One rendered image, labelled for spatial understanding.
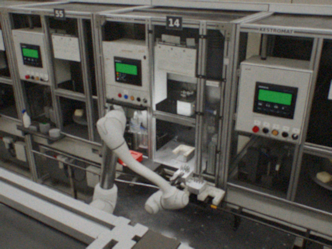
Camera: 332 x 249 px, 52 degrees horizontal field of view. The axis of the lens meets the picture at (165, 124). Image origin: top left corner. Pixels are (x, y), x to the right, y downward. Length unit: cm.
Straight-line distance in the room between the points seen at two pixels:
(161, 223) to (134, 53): 124
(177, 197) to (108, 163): 52
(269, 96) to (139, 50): 98
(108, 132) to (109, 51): 89
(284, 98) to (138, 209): 133
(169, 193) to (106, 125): 56
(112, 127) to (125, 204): 89
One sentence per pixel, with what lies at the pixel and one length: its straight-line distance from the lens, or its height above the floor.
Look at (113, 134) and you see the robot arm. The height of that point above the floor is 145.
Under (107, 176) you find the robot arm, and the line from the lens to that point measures 235.
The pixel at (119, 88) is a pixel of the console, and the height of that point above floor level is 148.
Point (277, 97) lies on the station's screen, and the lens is 217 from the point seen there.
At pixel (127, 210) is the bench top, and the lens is 267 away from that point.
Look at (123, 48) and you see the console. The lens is 263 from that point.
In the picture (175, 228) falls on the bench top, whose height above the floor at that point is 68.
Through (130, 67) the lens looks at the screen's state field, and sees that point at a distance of 260.
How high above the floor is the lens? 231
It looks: 24 degrees down
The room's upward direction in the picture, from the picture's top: straight up
